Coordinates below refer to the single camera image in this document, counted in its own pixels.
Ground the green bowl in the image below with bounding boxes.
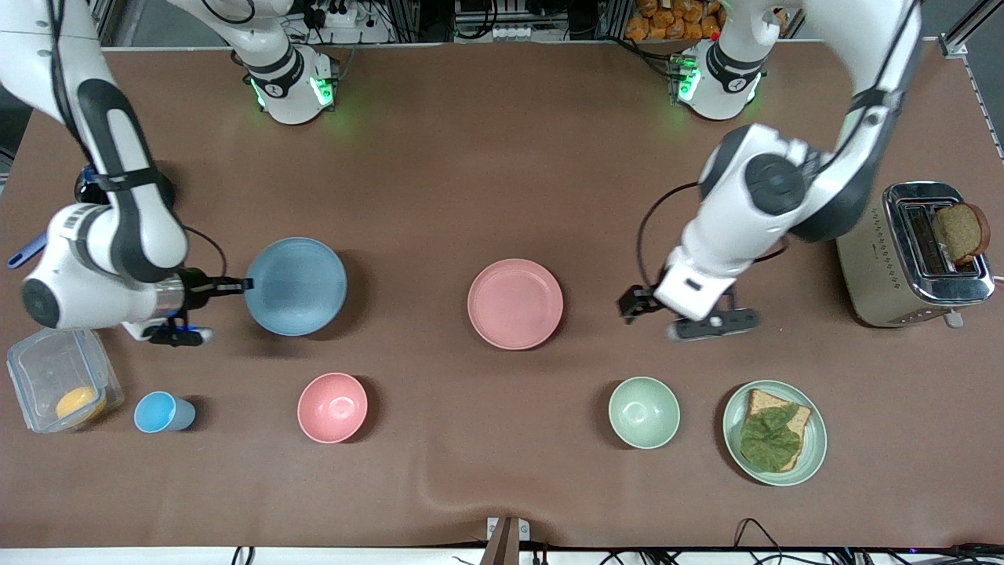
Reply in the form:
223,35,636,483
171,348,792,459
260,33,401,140
609,377,681,450

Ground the blue plate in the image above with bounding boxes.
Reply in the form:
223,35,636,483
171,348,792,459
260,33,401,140
245,237,347,337

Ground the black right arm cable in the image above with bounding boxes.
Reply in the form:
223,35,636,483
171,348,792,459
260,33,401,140
182,226,228,279

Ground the metal camera bracket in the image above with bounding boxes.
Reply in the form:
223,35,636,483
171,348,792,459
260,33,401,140
480,516,531,565

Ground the pink plate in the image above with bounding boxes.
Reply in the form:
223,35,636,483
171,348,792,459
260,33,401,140
467,259,564,351

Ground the blue cup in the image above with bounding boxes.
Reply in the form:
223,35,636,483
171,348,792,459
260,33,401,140
133,391,197,434

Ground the bread slice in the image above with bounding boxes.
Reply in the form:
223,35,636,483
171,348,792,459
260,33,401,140
744,388,812,472

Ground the white power strip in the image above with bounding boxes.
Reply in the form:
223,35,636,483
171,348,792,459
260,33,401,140
302,0,363,29

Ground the orange food piece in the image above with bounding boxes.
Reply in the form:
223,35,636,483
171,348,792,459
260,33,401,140
56,386,108,425

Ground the black looped floor cable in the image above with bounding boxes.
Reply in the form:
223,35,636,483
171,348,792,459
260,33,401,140
733,518,787,565

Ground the brown table cover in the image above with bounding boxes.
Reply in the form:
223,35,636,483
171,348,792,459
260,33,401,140
0,43,1004,550

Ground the pink bowl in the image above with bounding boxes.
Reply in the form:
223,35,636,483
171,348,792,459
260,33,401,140
297,372,368,444

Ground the clear plastic container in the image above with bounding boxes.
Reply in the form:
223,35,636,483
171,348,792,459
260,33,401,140
6,326,125,434

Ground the green plate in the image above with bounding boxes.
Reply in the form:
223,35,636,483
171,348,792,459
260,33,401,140
722,381,828,487

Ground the silver beige toaster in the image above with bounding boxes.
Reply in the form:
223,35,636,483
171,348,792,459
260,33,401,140
835,181,995,329

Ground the dark toast slice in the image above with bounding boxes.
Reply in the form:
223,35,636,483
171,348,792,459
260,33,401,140
932,202,991,266

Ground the orange snack bag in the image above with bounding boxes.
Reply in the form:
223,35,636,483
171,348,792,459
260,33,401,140
625,0,724,42

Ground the green lettuce leaf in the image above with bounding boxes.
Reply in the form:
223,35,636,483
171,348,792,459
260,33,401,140
740,404,802,473

